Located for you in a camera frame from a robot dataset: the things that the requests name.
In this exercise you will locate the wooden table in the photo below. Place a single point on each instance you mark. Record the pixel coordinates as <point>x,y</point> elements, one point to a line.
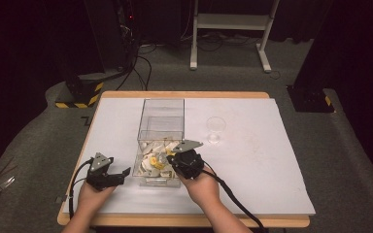
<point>175,94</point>

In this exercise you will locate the clear acrylic drawer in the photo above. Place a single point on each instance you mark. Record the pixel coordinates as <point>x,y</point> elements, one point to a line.
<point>155,183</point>

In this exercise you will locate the white metal stand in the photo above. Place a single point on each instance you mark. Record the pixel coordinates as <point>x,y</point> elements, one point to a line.
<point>233,22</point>

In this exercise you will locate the grey tape piece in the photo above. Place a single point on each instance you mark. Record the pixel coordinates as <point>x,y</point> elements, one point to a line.
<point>61,199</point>

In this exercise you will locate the pile of white yellow packets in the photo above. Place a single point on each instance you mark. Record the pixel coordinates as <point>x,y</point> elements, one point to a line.
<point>152,155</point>

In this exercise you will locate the person's left hand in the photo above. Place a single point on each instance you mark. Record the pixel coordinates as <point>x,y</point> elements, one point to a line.
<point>90,200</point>

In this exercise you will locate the dark equipment rack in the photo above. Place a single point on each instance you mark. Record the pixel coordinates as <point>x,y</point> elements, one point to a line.
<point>128,29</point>

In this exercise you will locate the white table sheet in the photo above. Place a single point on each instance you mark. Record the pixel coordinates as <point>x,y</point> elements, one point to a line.
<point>116,129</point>

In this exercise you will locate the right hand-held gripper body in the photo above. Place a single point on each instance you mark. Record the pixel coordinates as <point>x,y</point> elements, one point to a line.
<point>187,163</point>

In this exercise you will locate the black stand with striped base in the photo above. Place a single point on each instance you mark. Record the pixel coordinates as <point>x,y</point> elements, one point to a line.
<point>81,93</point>

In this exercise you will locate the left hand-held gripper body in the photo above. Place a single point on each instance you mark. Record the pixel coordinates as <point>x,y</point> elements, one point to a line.
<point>98,179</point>

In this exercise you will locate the black stand base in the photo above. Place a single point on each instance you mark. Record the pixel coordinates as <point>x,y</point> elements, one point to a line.
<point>311,98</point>

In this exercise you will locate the clear plastic cup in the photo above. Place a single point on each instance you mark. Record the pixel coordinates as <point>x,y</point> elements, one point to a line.
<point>216,129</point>

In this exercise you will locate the person's right hand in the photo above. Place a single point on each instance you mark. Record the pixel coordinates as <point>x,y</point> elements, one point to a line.
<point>202,191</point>

